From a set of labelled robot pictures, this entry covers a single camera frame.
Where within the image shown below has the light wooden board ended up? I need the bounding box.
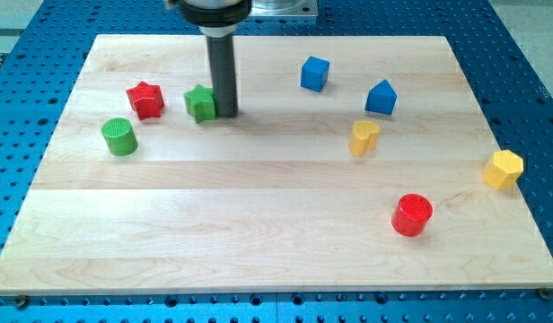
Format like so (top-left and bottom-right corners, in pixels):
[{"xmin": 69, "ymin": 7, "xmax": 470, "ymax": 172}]
[{"xmin": 0, "ymin": 35, "xmax": 553, "ymax": 296}]

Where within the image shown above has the blue perforated metal table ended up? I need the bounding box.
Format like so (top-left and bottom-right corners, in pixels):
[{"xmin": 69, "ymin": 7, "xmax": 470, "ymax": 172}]
[{"xmin": 0, "ymin": 1, "xmax": 553, "ymax": 322}]

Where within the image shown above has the green cylinder block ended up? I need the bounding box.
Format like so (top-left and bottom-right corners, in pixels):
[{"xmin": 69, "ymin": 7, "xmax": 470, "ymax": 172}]
[{"xmin": 101, "ymin": 118, "xmax": 138, "ymax": 156}]

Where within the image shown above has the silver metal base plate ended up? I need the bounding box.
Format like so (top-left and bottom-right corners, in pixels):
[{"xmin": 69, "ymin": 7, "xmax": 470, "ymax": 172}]
[{"xmin": 250, "ymin": 0, "xmax": 319, "ymax": 18}]

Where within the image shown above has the red star block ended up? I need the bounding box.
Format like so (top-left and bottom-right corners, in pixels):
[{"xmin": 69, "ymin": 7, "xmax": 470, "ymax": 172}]
[{"xmin": 126, "ymin": 82, "xmax": 164, "ymax": 120}]

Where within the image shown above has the green star block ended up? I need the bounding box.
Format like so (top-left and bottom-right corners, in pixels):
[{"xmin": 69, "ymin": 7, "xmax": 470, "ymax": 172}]
[{"xmin": 183, "ymin": 84, "xmax": 217, "ymax": 123}]

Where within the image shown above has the red cylinder block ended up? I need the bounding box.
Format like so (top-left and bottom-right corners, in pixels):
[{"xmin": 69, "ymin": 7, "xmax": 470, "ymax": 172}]
[{"xmin": 391, "ymin": 193, "xmax": 434, "ymax": 237}]

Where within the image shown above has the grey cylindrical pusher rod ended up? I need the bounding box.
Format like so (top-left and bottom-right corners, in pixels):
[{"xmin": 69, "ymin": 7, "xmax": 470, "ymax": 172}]
[{"xmin": 206, "ymin": 34, "xmax": 238, "ymax": 118}]

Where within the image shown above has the yellow heart block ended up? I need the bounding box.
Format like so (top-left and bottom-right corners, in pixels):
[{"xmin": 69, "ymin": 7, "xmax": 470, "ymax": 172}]
[{"xmin": 348, "ymin": 120, "xmax": 382, "ymax": 157}]

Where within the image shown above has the blue house-shaped block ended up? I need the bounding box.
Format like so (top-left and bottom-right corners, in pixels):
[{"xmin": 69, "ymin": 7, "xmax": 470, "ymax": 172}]
[{"xmin": 364, "ymin": 79, "xmax": 398, "ymax": 115}]

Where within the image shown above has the blue cube block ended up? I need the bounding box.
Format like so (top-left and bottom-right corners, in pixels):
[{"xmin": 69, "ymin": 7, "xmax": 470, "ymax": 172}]
[{"xmin": 300, "ymin": 56, "xmax": 330, "ymax": 92}]

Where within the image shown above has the yellow hexagon block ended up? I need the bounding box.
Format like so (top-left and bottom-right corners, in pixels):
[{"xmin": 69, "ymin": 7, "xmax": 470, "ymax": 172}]
[{"xmin": 482, "ymin": 150, "xmax": 524, "ymax": 189}]

